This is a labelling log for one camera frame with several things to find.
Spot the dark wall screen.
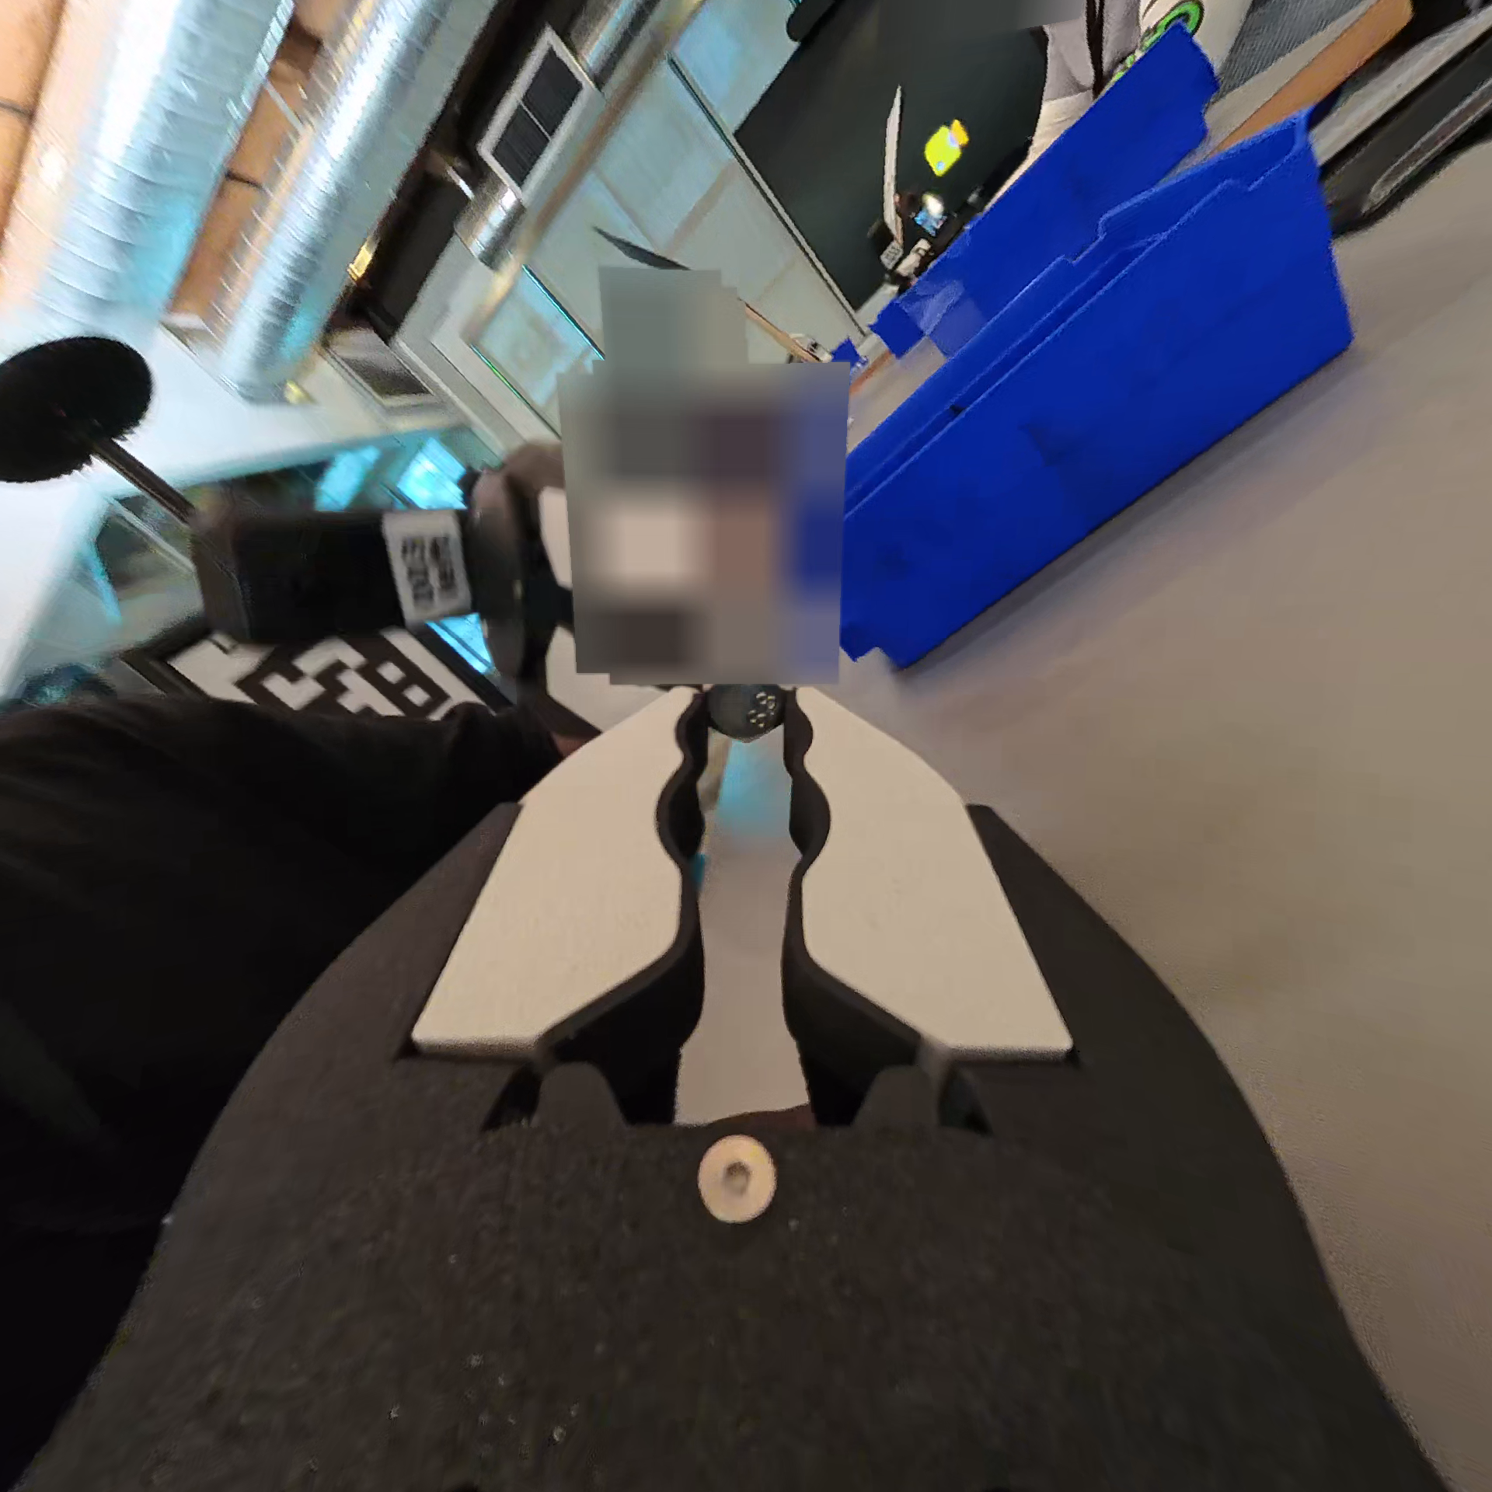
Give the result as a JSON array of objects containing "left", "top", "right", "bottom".
[{"left": 732, "top": 0, "right": 1058, "bottom": 321}]

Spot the framed code sign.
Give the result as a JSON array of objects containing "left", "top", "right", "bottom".
[{"left": 124, "top": 622, "right": 521, "bottom": 727}]

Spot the white wall vent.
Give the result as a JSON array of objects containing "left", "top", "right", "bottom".
[{"left": 471, "top": 28, "right": 607, "bottom": 201}]

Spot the wood-edged table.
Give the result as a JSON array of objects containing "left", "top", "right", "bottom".
[{"left": 1206, "top": 0, "right": 1426, "bottom": 160}]

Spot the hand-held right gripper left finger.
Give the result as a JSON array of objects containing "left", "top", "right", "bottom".
[{"left": 412, "top": 685, "right": 709, "bottom": 1129}]

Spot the black round-top stand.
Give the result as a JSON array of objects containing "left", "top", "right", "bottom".
[{"left": 0, "top": 338, "right": 205, "bottom": 527}]

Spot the silver spiral air duct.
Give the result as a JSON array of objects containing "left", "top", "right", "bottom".
[
  {"left": 39, "top": 0, "right": 297, "bottom": 340},
  {"left": 220, "top": 0, "right": 471, "bottom": 406}
]

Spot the person's black sweater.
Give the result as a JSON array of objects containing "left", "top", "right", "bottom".
[{"left": 0, "top": 698, "right": 549, "bottom": 1284}]

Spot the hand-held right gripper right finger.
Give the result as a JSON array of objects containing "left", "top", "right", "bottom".
[{"left": 778, "top": 689, "right": 1076, "bottom": 1129}]

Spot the steel hex bolt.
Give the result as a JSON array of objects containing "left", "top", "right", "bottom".
[{"left": 704, "top": 684, "right": 804, "bottom": 742}]

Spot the blue plastic bin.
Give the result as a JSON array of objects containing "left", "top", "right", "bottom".
[
  {"left": 874, "top": 22, "right": 1223, "bottom": 356},
  {"left": 841, "top": 111, "right": 1359, "bottom": 672}
]

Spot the dark grey flat panel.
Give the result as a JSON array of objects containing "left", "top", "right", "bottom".
[{"left": 1323, "top": 0, "right": 1492, "bottom": 235}]

